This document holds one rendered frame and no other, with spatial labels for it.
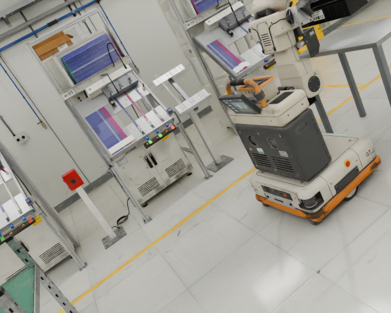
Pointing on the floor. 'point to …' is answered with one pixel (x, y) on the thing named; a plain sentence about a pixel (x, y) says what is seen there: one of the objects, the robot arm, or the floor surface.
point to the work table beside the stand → (357, 41)
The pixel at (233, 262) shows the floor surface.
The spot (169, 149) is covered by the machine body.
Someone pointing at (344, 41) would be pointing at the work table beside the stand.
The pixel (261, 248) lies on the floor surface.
